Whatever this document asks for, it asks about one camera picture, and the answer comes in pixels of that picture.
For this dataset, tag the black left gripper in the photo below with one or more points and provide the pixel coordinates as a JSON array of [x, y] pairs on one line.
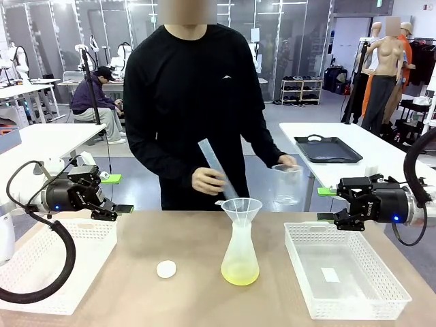
[[68, 195]]

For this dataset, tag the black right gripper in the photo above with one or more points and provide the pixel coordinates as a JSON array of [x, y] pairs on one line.
[[388, 204]]

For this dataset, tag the clear plastic beaker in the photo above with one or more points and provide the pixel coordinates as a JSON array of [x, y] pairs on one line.
[[287, 185]]

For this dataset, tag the white perforated basket with label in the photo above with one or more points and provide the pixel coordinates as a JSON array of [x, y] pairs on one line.
[[374, 299]]

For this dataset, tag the white round flask cap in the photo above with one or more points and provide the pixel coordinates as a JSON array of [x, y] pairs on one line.
[[166, 269]]

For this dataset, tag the clear plastic funnel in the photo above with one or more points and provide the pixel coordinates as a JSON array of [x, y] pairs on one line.
[[242, 207]]

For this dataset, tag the clear plastic graduated cylinder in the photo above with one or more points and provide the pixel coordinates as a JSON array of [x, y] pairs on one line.
[[209, 155]]

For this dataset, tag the translucent plastic conical flask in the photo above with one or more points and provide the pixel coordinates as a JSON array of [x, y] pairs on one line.
[[240, 269]]

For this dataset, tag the person's left forearm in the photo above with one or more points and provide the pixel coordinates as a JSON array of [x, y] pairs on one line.
[[265, 146]]

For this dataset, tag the person's right forearm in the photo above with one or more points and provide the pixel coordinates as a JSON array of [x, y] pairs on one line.
[[170, 167]]

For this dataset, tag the person's left hand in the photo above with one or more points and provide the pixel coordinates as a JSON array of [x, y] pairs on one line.
[[286, 160]]

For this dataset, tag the person's right hand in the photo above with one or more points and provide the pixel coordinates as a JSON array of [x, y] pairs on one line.
[[206, 182]]

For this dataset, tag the white table with tray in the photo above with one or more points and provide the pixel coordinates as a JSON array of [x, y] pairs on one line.
[[340, 170]]

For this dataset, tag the small white box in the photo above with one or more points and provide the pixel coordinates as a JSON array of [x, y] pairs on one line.
[[372, 170]]

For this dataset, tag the black plastic tray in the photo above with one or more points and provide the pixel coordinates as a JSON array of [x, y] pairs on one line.
[[327, 150]]

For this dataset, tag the white perforated plastic basket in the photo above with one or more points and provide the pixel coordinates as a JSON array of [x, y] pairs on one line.
[[85, 252]]

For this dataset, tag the white table with black tripod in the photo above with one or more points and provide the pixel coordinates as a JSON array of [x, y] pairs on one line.
[[51, 136]]

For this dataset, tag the person in purple hoodie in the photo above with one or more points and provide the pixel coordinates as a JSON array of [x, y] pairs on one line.
[[90, 98]]

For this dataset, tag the black utility cart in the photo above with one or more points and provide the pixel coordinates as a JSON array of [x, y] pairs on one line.
[[408, 126]]

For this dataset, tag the blue-grey storage bin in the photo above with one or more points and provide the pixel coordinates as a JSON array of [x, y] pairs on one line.
[[9, 139]]

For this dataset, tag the black tripod stand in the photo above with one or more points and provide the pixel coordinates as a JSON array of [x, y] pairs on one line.
[[89, 78]]

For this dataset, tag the black tripod by mannequins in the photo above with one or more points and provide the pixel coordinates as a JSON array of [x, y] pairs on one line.
[[357, 81]]

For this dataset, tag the wooden shoe rack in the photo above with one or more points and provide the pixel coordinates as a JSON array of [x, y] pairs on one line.
[[301, 90]]

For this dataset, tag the black suitcases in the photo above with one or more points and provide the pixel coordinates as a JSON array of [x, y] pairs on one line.
[[335, 80]]

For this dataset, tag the white background desk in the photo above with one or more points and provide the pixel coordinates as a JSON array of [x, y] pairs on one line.
[[20, 89]]

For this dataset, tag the person in black sweater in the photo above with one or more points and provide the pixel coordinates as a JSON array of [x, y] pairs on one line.
[[190, 95]]

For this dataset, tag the bare mannequin with grey trousers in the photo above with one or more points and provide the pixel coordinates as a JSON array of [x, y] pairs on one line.
[[386, 68]]

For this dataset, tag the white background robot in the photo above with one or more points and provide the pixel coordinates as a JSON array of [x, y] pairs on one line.
[[22, 64]]

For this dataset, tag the dark clothes on rack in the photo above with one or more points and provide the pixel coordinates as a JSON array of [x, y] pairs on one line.
[[422, 61]]

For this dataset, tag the mannequin in orange with hat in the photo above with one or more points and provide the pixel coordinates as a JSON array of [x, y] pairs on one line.
[[407, 44]]

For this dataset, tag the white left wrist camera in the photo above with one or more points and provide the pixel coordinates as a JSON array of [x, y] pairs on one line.
[[86, 158]]

